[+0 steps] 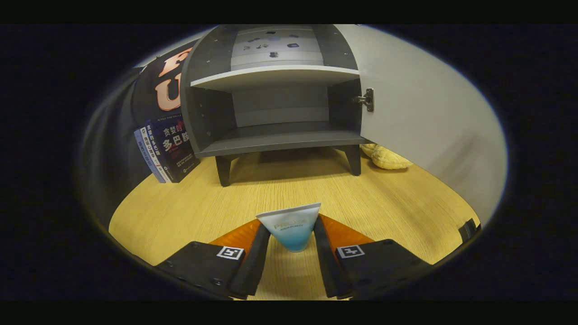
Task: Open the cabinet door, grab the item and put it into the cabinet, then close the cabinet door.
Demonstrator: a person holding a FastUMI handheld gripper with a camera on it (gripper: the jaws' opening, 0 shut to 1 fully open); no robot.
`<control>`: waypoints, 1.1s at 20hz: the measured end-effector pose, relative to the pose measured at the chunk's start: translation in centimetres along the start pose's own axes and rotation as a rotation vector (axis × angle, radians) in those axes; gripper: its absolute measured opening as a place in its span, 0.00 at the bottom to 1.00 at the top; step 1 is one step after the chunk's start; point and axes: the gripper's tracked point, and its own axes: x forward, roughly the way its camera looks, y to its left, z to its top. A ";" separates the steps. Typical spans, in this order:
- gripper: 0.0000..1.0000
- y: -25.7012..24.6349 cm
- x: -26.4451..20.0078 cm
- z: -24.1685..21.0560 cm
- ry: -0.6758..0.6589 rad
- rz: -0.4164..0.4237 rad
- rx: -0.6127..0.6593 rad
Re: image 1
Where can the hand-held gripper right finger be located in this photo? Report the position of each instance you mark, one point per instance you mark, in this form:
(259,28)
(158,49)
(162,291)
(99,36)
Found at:
(327,266)

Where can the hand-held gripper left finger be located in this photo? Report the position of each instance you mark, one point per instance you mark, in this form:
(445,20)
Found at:
(255,266)

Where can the white and blue tube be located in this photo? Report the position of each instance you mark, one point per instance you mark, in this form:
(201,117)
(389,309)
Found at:
(291,225)

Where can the white cabinet door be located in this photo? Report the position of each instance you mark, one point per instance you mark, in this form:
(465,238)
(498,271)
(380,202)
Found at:
(429,113)

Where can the yellow plush toy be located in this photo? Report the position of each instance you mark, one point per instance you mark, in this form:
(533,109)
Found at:
(388,159)

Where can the grey cabinet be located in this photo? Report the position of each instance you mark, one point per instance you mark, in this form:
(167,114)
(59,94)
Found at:
(280,140)

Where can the dark cover book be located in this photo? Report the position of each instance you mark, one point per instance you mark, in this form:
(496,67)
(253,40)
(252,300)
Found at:
(178,149)

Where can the black table clamp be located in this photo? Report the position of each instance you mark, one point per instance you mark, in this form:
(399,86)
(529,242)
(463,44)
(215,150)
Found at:
(468,229)

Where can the metal door hinge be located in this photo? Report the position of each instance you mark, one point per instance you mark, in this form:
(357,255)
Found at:
(369,99)

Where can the black backdrop cloth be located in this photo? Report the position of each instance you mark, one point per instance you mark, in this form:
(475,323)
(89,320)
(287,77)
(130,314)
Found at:
(113,149)

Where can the white cabinet shelf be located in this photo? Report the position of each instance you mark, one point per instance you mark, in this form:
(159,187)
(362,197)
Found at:
(271,76)

